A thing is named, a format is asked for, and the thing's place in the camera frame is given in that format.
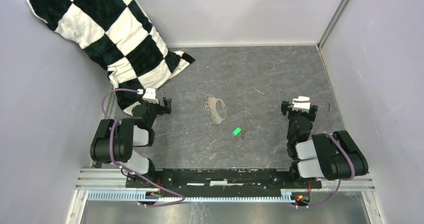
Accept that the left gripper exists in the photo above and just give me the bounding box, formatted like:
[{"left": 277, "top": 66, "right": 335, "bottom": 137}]
[{"left": 137, "top": 95, "right": 172, "bottom": 129}]

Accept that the metal key organizer plate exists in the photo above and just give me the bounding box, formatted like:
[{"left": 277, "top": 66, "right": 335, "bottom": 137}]
[{"left": 204, "top": 95, "right": 228, "bottom": 125}]

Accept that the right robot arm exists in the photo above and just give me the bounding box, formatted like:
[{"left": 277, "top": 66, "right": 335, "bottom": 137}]
[{"left": 281, "top": 96, "right": 369, "bottom": 188}]

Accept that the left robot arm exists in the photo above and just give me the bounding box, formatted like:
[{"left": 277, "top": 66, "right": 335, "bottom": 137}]
[{"left": 90, "top": 97, "right": 172, "bottom": 188}]

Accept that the key with green tag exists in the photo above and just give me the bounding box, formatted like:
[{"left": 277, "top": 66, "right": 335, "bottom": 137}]
[{"left": 232, "top": 127, "right": 246, "bottom": 140}]

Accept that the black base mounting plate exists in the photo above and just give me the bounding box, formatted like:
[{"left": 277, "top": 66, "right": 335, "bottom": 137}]
[{"left": 125, "top": 168, "right": 322, "bottom": 198}]

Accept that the black and white checkered pillow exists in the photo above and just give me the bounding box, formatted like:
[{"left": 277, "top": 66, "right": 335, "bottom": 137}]
[{"left": 27, "top": 0, "right": 194, "bottom": 115}]

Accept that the aluminium corner profile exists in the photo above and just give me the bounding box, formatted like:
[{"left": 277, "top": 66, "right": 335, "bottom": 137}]
[{"left": 316, "top": 0, "right": 351, "bottom": 52}]

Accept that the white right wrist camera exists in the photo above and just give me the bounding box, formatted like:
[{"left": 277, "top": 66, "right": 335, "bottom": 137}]
[{"left": 292, "top": 96, "right": 311, "bottom": 113}]

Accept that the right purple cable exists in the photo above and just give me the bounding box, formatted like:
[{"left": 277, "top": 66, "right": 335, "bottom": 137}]
[{"left": 291, "top": 99, "right": 356, "bottom": 210}]

